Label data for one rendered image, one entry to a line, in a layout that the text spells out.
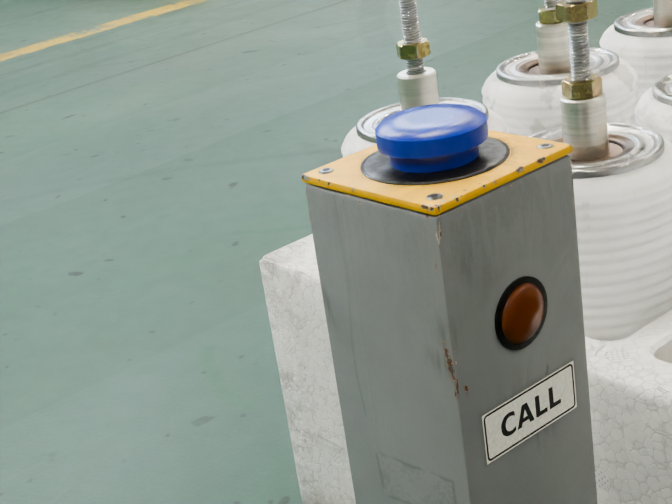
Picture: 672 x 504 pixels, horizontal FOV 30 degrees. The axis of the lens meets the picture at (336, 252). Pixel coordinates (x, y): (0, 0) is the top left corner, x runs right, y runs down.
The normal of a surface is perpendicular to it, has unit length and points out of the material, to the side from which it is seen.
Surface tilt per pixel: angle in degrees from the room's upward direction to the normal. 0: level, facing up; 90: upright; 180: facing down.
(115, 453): 0
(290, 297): 90
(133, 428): 0
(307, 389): 90
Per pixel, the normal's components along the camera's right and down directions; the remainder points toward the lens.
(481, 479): 0.65, 0.20
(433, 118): -0.15, -0.92
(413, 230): -0.75, 0.35
